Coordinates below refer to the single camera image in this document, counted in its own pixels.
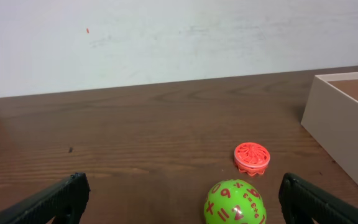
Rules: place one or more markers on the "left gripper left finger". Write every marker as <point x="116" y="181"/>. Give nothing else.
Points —
<point x="63" y="202"/>

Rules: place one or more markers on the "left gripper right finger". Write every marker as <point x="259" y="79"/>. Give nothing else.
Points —
<point x="303" y="202"/>

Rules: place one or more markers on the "orange round spinner toy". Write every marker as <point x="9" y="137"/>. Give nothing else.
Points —
<point x="251" y="158"/>

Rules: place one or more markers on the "green number ball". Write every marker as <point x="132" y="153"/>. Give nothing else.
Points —
<point x="234" y="201"/>

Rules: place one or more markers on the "white cardboard box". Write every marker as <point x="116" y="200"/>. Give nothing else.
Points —
<point x="331" y="117"/>

